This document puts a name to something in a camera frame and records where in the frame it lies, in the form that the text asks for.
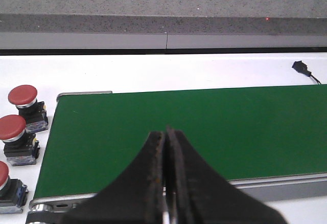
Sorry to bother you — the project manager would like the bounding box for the red mushroom push button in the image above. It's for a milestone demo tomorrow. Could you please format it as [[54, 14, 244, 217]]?
[[8, 84, 49, 133], [1, 161, 29, 214], [1, 115, 40, 166]]

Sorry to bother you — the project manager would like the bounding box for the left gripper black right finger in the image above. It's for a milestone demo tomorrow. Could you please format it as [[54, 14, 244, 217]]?
[[165, 127, 286, 223]]

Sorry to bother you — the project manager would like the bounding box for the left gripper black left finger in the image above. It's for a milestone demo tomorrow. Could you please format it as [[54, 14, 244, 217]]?
[[60, 131, 164, 223]]

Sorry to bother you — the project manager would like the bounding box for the black sensor with cable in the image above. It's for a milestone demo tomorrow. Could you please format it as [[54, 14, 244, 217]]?
[[292, 60, 321, 85]]

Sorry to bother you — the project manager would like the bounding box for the grey speckled stone counter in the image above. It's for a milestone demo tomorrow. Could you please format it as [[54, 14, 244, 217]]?
[[1, 0, 326, 50]]

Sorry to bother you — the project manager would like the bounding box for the green conveyor belt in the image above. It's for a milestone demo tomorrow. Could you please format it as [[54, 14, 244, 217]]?
[[34, 85, 326, 201]]

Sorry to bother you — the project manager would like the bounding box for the aluminium conveyor frame rail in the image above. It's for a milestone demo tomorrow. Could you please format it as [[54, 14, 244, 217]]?
[[26, 85, 326, 223]]

